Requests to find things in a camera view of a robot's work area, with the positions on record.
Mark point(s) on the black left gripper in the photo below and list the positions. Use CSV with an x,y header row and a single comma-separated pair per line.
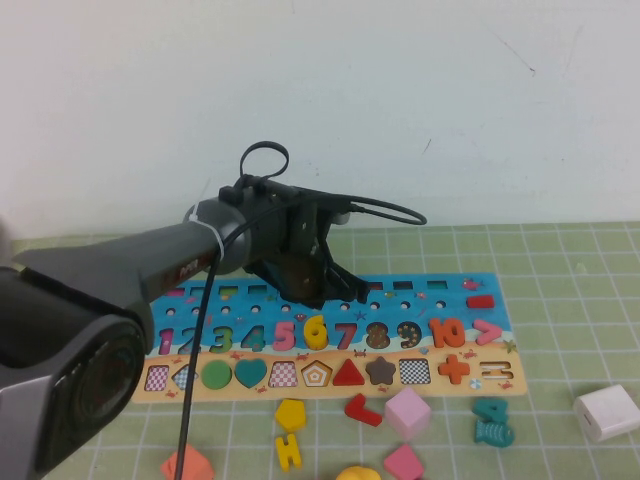
x,y
280,230

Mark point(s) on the yellow number six piece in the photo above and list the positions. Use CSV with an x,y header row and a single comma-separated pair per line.
x,y
316,345

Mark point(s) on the pink number five piece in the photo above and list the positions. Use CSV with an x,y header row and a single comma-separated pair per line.
x,y
286,341

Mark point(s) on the red triangle piece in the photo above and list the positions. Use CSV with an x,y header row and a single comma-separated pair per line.
x,y
348,376

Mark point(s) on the brown star piece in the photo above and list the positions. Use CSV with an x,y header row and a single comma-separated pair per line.
x,y
381,370

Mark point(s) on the blue and tan puzzle board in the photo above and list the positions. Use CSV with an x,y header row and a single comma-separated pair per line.
x,y
240,357

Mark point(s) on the teal heart piece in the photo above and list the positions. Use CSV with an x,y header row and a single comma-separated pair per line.
x,y
251,371

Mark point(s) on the orange number ten piece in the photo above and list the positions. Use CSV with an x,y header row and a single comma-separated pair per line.
x,y
436,332

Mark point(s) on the red number seven piece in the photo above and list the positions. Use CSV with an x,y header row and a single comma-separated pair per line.
x,y
367,415

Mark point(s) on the green circle piece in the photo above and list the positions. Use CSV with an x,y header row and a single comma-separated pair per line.
x,y
217,374

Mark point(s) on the orange plus piece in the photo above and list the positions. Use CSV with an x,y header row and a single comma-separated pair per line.
x,y
454,369

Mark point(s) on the yellow letter H piece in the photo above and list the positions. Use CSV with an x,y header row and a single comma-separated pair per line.
x,y
288,451

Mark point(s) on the pink greater-than sign piece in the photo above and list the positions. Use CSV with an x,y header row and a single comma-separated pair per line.
x,y
492,331

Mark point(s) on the teal number four piece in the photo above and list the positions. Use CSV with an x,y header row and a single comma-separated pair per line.
x,y
482,407

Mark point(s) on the teal fish piece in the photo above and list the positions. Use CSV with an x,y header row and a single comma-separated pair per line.
x,y
495,434

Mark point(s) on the white zip tie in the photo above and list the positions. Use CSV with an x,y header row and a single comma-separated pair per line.
x,y
212,235

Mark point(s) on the black zip tie loop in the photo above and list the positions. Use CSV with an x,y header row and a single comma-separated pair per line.
x,y
245,176

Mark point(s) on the yellow pentagon block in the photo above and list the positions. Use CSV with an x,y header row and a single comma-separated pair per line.
x,y
291,415

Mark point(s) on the light pink square block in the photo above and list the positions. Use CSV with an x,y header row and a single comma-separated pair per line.
x,y
407,412

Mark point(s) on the red minus block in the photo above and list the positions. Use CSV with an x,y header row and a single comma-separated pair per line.
x,y
480,301

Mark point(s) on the yellow rounded block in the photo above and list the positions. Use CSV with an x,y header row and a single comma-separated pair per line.
x,y
357,474

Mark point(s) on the pink diamond block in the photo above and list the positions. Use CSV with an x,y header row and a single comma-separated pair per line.
x,y
402,462

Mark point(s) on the orange block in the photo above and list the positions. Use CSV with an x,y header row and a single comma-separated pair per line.
x,y
200,467

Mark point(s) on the green grid tablecloth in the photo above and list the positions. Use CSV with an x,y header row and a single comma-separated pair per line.
x,y
550,300

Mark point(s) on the white plug charger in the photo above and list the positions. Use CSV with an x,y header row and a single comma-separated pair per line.
x,y
607,412

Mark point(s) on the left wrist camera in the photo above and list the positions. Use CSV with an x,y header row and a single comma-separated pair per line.
x,y
342,217

